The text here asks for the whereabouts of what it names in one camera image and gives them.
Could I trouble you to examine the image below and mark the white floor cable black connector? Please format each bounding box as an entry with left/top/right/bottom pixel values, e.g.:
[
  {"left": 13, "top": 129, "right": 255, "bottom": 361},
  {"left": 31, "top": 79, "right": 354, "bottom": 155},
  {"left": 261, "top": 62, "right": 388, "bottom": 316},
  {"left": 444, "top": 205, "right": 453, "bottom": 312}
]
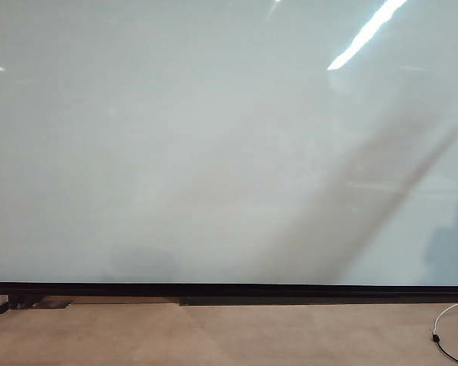
[{"left": 431, "top": 299, "right": 458, "bottom": 364}]

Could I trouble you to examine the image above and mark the grey metal floor plate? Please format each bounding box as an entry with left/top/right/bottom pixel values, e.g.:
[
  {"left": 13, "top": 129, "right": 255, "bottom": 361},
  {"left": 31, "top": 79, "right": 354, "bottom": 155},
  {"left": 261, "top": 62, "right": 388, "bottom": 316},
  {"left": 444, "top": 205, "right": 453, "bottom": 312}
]
[{"left": 33, "top": 299, "right": 75, "bottom": 310}]

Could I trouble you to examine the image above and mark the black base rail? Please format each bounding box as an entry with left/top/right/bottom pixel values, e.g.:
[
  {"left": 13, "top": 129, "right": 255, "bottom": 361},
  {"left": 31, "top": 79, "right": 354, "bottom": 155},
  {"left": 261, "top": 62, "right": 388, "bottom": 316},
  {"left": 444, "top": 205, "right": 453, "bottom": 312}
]
[{"left": 179, "top": 295, "right": 458, "bottom": 307}]

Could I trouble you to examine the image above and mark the white glass whiteboard black frame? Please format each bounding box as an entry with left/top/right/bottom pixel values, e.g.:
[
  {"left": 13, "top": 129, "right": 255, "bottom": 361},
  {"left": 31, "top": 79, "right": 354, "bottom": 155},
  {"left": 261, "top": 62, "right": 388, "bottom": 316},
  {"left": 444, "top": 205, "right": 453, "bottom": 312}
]
[{"left": 0, "top": 0, "right": 458, "bottom": 297}]

